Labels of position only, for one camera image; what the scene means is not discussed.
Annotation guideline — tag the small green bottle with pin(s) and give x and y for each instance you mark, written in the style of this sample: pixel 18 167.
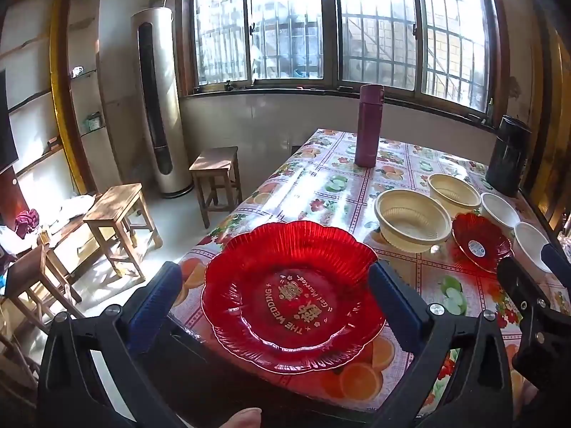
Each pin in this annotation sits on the small green bottle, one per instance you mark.
pixel 491 108

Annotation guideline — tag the wooden stool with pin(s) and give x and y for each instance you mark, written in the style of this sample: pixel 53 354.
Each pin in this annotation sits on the wooden stool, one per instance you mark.
pixel 214 160
pixel 116 203
pixel 26 272

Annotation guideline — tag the golden door frame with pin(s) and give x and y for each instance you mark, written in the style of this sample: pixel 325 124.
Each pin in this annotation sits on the golden door frame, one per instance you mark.
pixel 551 142

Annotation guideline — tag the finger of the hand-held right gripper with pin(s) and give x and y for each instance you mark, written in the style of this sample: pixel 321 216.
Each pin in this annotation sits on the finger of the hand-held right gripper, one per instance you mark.
pixel 513 276
pixel 557 261

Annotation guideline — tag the person's right hand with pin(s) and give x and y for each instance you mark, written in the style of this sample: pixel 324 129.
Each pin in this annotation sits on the person's right hand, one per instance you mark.
pixel 531 396

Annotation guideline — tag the person's left hand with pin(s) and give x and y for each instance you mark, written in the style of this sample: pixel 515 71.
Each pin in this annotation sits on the person's left hand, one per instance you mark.
pixel 243 419

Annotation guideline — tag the barred window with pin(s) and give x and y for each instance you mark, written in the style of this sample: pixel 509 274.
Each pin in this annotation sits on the barred window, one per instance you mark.
pixel 290 22

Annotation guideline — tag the black cylindrical canister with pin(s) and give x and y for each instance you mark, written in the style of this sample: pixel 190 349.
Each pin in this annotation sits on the black cylindrical canister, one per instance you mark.
pixel 508 156

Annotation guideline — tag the white disposable bowl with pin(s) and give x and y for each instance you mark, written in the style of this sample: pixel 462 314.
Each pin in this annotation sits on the white disposable bowl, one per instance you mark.
pixel 499 209
pixel 531 240

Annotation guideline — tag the small red plastic plate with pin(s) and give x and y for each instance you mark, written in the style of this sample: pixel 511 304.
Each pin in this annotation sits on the small red plastic plate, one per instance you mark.
pixel 473 232

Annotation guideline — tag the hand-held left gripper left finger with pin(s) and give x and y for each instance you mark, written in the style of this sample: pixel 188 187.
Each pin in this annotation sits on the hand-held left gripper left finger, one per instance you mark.
pixel 154 307

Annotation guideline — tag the floral fruit print tablecloth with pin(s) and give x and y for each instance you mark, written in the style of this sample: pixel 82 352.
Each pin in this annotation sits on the floral fruit print tablecloth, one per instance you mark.
pixel 312 187

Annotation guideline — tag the yellow wooden frame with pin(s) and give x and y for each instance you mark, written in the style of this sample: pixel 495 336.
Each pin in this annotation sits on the yellow wooden frame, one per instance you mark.
pixel 64 98

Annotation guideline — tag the dark red cloth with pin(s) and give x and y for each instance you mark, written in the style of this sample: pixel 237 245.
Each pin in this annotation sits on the dark red cloth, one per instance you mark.
pixel 26 223

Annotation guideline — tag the purple thermos bottle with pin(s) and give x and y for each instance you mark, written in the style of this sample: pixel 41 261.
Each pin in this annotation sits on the purple thermos bottle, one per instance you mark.
pixel 369 129

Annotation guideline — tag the cream plastic bowl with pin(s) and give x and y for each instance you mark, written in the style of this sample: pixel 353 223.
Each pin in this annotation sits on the cream plastic bowl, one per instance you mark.
pixel 453 191
pixel 410 218

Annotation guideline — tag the white cloth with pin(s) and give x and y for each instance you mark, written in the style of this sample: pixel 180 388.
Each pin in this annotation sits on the white cloth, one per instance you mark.
pixel 78 209

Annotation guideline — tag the large red plastic plate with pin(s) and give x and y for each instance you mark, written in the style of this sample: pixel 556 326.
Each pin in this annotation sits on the large red plastic plate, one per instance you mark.
pixel 267 276

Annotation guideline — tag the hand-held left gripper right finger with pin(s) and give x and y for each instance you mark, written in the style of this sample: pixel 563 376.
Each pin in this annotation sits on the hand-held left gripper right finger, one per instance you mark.
pixel 395 307

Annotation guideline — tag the tower air conditioner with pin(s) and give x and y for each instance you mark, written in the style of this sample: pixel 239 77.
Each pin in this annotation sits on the tower air conditioner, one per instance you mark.
pixel 156 98

